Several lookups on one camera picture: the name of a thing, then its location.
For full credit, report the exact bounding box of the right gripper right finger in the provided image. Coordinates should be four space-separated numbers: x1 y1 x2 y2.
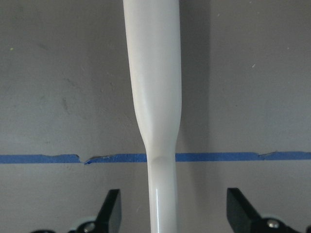
226 188 297 233

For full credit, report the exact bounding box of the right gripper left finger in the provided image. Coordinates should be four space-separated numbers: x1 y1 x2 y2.
31 189 122 233

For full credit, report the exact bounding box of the beige hand brush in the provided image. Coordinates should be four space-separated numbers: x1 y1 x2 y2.
123 0 182 233

